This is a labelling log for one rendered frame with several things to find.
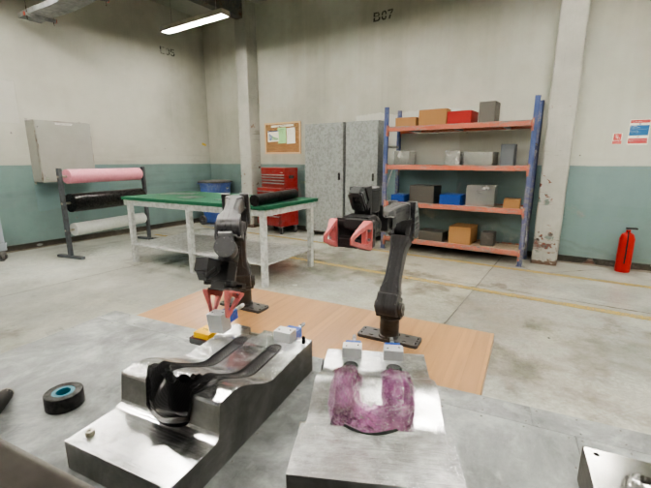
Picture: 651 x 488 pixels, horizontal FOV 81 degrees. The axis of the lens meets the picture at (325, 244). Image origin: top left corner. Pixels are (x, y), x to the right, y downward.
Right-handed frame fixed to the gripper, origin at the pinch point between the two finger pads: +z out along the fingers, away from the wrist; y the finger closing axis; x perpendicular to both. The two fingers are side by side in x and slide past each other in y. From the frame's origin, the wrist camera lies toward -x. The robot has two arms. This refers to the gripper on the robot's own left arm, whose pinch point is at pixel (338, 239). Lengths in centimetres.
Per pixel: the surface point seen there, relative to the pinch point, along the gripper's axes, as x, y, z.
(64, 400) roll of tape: 35, -53, 34
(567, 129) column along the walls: -42, 69, -505
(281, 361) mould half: 30.9, -13.5, 4.1
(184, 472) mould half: 33, -10, 38
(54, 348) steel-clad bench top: 39, -89, 17
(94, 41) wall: -205, -639, -373
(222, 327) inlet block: 27.4, -34.2, 1.8
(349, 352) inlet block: 32.9, -2.1, -10.4
